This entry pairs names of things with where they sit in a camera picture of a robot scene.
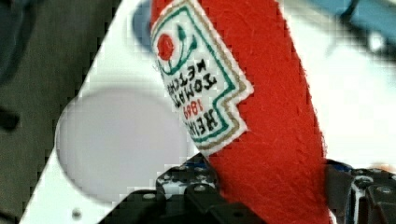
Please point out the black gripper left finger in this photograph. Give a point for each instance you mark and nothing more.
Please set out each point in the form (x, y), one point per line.
(184, 194)

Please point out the red plush ketchup bottle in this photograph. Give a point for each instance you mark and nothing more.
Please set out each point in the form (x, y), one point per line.
(236, 80)

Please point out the blue bowl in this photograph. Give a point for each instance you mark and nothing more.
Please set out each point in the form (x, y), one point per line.
(140, 24)

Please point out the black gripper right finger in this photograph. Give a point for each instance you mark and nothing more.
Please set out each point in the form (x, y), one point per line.
(360, 196)

